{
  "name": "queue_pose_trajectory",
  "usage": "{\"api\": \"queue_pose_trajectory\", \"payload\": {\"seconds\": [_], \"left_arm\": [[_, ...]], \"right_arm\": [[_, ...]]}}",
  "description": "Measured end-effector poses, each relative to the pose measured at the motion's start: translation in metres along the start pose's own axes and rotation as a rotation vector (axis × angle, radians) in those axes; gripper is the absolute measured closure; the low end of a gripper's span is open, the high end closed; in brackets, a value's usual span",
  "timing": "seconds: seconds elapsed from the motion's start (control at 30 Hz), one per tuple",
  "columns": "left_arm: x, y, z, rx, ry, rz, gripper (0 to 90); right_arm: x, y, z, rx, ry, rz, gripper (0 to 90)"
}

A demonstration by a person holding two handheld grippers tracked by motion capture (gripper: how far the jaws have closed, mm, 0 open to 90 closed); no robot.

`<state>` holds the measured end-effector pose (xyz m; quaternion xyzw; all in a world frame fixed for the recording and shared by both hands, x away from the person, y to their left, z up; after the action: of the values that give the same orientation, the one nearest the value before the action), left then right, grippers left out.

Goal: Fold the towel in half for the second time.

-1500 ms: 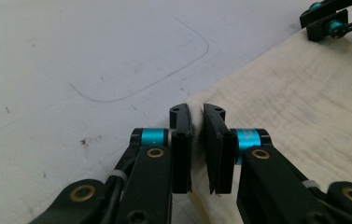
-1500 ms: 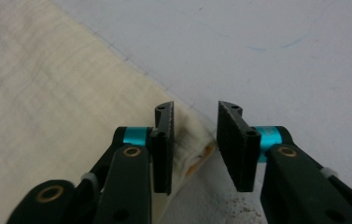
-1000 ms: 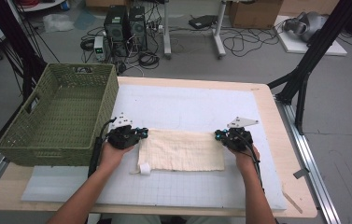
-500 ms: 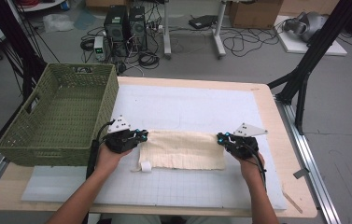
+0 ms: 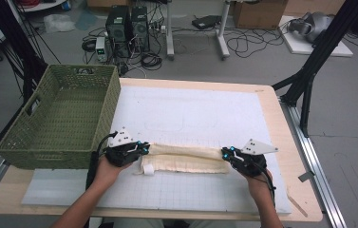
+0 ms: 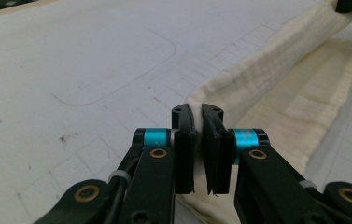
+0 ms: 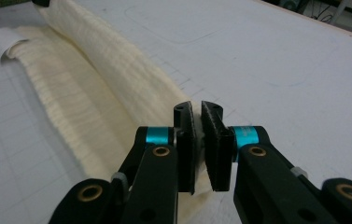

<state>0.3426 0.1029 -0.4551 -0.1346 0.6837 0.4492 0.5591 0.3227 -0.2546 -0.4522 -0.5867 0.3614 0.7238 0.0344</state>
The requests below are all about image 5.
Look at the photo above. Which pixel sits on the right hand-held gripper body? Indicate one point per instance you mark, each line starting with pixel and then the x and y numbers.
pixel 251 165

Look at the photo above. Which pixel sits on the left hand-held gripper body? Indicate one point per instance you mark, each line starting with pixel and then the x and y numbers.
pixel 119 156

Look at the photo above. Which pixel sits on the cream printed cloth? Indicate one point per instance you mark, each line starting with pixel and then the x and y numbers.
pixel 183 161

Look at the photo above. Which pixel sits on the green woven basket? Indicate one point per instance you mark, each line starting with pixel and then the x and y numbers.
pixel 34 145

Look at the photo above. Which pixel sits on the person's right hand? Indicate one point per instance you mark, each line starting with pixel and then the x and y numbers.
pixel 259 186

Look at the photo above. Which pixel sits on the person's left hand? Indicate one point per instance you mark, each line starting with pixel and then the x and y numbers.
pixel 105 175

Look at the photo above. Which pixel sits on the grey tape piece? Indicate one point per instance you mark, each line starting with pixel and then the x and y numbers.
pixel 306 176

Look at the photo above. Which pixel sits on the white grid mat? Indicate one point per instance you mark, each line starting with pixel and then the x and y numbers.
pixel 186 110

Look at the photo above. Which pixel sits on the white power supply unit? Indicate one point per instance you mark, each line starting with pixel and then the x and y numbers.
pixel 101 49

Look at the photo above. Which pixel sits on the large black computer tower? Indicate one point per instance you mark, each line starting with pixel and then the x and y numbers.
pixel 118 30

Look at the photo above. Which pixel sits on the slim black computer tower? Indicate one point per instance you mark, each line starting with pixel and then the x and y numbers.
pixel 140 28

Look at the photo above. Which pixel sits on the white desk leg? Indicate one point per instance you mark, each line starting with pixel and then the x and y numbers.
pixel 222 34
pixel 169 31

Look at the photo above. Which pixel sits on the black metal stand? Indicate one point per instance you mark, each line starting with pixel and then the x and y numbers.
pixel 15 41
pixel 319 53

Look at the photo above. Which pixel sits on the black flat device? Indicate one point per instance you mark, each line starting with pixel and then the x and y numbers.
pixel 206 21

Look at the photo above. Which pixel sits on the brown cardboard box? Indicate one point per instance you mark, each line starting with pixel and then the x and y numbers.
pixel 259 14

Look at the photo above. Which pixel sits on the clear plastic bag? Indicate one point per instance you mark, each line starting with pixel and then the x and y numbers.
pixel 59 22

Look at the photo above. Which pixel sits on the grey rounded device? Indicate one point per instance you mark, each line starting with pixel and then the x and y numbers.
pixel 312 25

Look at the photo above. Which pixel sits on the white round table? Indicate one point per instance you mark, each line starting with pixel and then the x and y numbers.
pixel 45 5

